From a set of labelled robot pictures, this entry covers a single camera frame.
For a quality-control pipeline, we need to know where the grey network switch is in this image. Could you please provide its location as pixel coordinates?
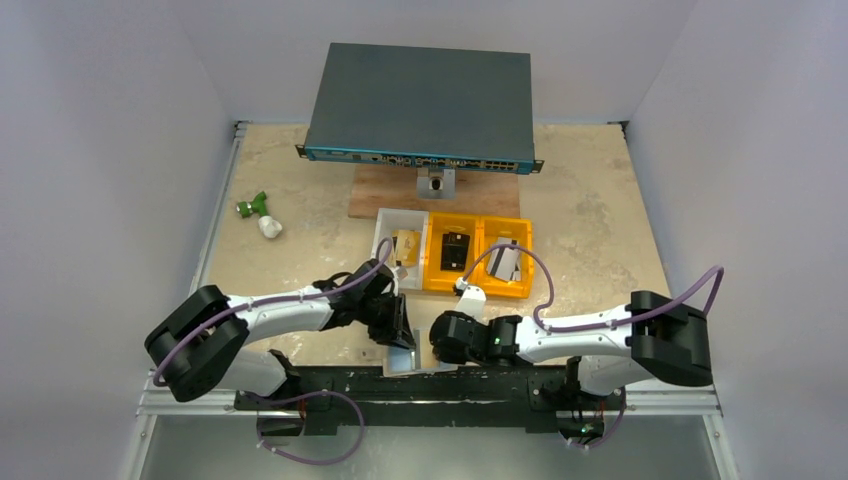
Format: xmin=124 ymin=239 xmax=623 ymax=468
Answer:
xmin=296 ymin=42 xmax=544 ymax=175

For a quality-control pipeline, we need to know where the yellow right plastic bin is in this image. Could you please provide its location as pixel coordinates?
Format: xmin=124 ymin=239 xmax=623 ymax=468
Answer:
xmin=472 ymin=216 xmax=535 ymax=299

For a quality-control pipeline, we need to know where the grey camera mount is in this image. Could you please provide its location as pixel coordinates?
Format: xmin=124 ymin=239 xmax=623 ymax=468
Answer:
xmin=416 ymin=167 xmax=456 ymax=200

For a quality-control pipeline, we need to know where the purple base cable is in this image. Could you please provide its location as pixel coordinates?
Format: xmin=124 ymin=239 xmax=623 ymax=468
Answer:
xmin=255 ymin=389 xmax=367 ymax=467

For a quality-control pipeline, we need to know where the black front rail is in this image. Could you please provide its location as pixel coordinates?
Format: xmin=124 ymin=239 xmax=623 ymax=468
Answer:
xmin=234 ymin=364 xmax=626 ymax=439

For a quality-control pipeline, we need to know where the gold cards stack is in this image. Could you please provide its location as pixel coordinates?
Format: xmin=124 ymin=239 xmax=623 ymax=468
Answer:
xmin=391 ymin=229 xmax=421 ymax=268

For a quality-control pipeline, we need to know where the green white pipe fitting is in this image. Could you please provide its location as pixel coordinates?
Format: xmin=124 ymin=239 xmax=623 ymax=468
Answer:
xmin=235 ymin=191 xmax=282 ymax=239

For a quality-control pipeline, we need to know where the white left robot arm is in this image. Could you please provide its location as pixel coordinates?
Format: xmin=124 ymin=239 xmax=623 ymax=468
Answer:
xmin=144 ymin=258 xmax=416 ymax=402

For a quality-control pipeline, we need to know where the silver cards stack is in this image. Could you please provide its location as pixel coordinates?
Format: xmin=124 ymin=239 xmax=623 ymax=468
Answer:
xmin=486 ymin=248 xmax=521 ymax=282

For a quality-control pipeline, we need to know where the wooden board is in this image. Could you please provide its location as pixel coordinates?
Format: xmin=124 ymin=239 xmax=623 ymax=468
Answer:
xmin=348 ymin=165 xmax=521 ymax=219

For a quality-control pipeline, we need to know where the black VIP cards stack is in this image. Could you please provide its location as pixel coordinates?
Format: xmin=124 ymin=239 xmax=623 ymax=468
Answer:
xmin=440 ymin=232 xmax=471 ymax=272

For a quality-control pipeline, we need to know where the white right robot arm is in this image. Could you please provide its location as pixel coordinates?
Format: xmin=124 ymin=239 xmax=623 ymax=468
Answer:
xmin=429 ymin=288 xmax=713 ymax=397

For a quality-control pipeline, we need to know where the yellow middle plastic bin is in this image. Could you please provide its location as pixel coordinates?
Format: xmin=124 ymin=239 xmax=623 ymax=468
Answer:
xmin=422 ymin=212 xmax=479 ymax=294

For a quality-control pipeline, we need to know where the yellow plastic bin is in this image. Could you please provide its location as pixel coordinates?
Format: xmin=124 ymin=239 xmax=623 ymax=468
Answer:
xmin=422 ymin=212 xmax=479 ymax=294
xmin=472 ymin=216 xmax=535 ymax=299

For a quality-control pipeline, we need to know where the white plastic bin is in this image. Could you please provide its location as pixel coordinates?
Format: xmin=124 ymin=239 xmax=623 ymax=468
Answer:
xmin=372 ymin=208 xmax=429 ymax=290

